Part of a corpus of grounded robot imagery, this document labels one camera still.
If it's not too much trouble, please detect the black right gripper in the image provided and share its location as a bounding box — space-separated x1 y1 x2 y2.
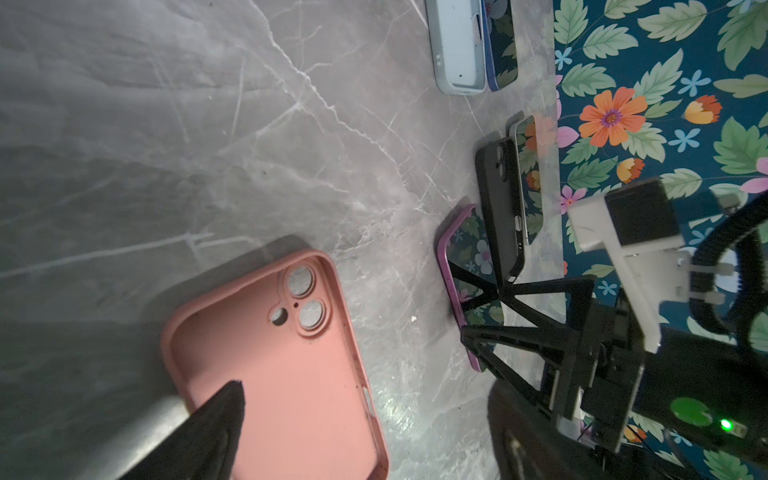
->
449 262 767 466

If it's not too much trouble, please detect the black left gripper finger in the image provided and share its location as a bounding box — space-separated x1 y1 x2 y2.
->
122 381 245 479

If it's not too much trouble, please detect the pink phone case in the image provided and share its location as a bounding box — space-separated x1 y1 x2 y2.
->
161 250 389 479

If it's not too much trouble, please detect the purple-edged smartphone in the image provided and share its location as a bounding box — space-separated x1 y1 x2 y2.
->
436 203 511 373

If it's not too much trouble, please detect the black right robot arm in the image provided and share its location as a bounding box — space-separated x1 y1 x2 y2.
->
444 184 767 479

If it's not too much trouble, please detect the black phone case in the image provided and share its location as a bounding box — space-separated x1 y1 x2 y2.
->
475 137 525 286

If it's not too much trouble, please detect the light blue phone case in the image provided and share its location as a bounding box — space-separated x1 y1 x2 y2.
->
425 0 486 96

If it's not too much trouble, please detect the silver-edged black smartphone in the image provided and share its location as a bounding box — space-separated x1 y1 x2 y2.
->
508 112 559 247

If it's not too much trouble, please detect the blue-edged smartphone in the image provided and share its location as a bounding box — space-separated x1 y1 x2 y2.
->
483 0 518 91

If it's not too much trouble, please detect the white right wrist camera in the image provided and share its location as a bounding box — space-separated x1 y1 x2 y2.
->
566 176 727 355

